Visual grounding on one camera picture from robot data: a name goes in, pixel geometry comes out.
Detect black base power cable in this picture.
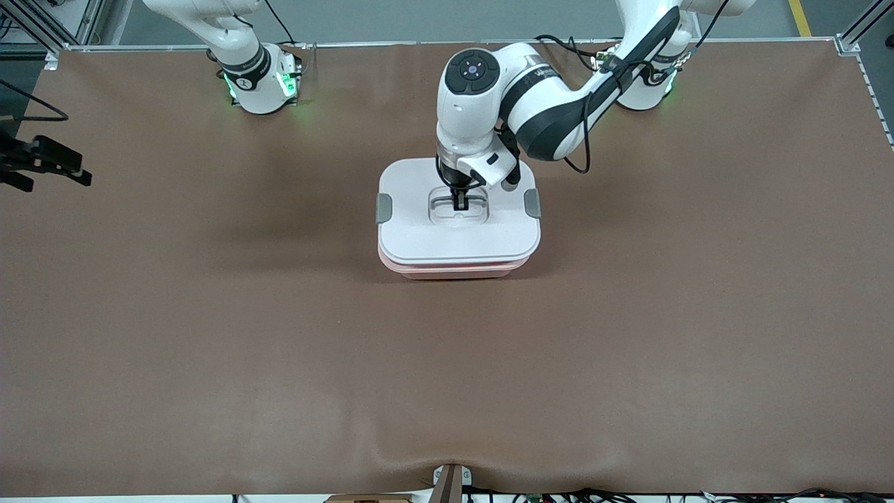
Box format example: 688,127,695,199
534,34,603,74
262,0,298,46

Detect brown table mat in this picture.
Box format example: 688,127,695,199
0,41,894,498

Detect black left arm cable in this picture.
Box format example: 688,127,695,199
562,0,728,175

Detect aluminium frame profile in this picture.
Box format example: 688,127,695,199
0,0,105,71
835,0,894,57

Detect metal clamp bracket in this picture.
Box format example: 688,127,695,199
432,464,473,503

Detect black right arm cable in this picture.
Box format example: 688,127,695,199
0,79,70,125

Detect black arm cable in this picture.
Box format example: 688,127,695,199
0,79,70,125
562,0,728,175

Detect white box lid grey clips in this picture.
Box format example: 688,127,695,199
376,158,542,265

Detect pink plastic storage box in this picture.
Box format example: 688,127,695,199
378,241,530,281

